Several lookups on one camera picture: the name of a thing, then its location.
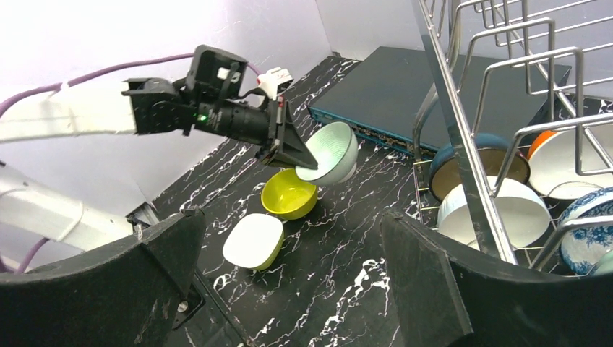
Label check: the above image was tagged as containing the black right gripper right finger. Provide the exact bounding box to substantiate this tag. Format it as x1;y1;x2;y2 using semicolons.
380;209;612;346

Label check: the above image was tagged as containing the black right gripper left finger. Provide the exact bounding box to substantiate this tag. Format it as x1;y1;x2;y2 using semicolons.
1;208;206;346

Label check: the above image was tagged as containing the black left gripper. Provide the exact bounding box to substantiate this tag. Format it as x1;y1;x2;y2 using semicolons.
185;45;318;169

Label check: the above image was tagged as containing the pale green celadon bowl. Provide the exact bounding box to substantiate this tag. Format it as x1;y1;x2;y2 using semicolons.
295;121;359;187

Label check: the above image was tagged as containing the yellow bowl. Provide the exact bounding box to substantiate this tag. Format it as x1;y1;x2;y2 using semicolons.
260;168;318;220

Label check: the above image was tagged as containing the white square bowl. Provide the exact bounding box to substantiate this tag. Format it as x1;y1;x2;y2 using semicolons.
222;213;284;270

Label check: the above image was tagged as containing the white round bowl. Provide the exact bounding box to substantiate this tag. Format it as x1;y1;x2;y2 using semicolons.
437;176;552;251

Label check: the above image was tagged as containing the blue white patterned bowl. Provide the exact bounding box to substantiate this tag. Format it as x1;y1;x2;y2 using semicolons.
558;187;612;275

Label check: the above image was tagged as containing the orange white bowl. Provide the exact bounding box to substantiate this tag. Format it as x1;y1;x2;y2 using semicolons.
527;130;612;200

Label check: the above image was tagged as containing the beige floral bowl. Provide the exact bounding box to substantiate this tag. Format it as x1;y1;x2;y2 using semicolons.
589;251;613;275

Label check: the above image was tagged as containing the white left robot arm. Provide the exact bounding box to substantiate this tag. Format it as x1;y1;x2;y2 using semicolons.
1;45;318;251

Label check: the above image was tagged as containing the stainless steel dish rack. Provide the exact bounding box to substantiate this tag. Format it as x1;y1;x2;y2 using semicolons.
412;1;612;275

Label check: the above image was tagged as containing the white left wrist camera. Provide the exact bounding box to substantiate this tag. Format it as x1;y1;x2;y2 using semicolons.
257;67;293;100

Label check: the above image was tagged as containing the dark teal network switch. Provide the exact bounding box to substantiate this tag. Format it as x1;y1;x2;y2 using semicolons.
308;46;550;157

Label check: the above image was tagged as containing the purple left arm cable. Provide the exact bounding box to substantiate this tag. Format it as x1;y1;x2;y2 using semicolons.
0;52;262;275

